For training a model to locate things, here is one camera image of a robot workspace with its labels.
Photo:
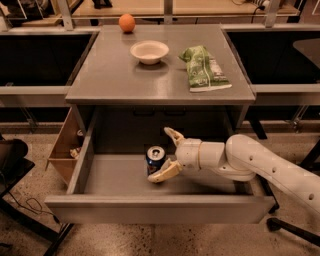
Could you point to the grey counter cabinet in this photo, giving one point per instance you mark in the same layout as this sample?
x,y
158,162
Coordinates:
x,y
110,75

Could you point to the black stand leg right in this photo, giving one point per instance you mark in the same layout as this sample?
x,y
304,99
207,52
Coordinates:
x,y
275,224

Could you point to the grey open top drawer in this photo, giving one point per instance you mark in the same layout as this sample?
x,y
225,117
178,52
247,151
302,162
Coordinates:
x,y
109,183

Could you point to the white bowl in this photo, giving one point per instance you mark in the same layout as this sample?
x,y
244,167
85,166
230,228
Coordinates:
x,y
149,52

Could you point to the wooden side bin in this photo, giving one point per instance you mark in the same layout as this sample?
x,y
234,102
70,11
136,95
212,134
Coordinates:
x,y
69,138

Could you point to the green chip bag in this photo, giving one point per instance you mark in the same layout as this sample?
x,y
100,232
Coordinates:
x,y
204,73

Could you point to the black chair left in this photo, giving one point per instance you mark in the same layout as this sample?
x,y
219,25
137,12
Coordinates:
x,y
13,167

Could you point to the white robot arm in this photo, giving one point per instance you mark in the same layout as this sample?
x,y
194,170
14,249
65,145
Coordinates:
x,y
241,158

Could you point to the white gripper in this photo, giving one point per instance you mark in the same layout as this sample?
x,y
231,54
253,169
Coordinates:
x,y
188,152

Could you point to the orange fruit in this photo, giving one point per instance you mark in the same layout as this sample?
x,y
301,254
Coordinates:
x,y
127,23

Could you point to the blue pepsi can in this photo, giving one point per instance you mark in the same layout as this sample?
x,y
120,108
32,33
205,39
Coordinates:
x,y
155,158

